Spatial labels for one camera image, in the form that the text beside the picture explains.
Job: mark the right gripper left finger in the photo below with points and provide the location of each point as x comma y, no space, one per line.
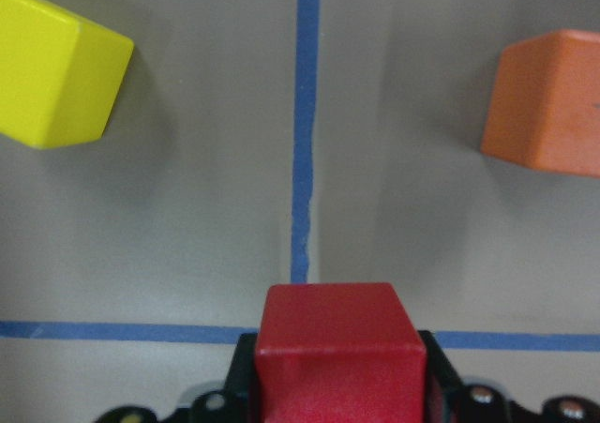
242,381

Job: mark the red wooden block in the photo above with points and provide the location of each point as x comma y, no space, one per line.
339,352

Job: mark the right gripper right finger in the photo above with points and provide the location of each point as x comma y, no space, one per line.
443,384

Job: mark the yellow wooden block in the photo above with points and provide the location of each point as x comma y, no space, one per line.
60,74

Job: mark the orange wooden block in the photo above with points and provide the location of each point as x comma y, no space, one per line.
544,108

